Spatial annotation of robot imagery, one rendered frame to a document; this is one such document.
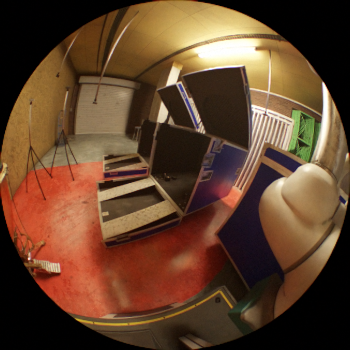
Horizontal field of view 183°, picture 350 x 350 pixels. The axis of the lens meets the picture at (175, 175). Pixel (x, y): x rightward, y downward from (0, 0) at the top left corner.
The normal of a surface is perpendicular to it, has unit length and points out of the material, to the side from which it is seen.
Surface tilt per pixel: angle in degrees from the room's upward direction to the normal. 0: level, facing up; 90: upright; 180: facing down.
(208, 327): 0
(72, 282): 0
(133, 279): 0
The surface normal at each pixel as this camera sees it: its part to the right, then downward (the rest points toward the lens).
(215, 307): 0.24, -0.87
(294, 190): -0.86, -0.50
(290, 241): -0.98, -0.18
